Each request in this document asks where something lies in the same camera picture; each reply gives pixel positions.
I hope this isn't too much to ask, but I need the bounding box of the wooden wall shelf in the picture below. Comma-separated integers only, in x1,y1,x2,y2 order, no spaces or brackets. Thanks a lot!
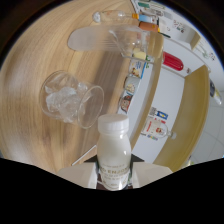
189,31,216,61

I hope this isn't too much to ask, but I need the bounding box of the white bowl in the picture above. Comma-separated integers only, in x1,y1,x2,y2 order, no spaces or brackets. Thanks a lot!
123,75,140,94
119,94,134,114

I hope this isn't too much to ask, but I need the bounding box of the white and blue cup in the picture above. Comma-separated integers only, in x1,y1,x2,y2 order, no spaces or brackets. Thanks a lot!
138,13,158,24

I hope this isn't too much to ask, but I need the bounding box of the blue rimmed bowl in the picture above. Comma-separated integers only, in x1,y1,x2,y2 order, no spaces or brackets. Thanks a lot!
128,59,146,79

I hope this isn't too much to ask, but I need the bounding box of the clear jar with wooden lid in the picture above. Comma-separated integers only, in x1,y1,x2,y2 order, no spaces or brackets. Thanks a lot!
67,25,156,63

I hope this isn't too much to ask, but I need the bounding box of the blue wall poster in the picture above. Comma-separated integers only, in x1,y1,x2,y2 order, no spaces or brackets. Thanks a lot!
149,106,169,122

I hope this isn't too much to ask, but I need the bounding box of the red liquid glass bottle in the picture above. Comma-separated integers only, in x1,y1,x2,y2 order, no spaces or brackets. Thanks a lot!
162,51,185,72

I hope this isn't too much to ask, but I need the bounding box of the clear bottle with orange cap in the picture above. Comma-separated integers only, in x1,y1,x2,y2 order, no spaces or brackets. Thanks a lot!
92,9,140,24

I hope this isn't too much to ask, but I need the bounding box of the white milk bottle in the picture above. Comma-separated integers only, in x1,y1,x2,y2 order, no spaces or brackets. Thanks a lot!
95,113,133,191

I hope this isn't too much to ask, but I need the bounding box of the two-tier wooden shelf rack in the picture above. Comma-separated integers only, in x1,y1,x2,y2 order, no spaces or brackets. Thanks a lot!
71,31,213,173

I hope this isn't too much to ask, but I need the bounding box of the clear glass with ice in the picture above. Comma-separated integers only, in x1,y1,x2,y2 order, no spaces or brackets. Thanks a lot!
39,69,105,130

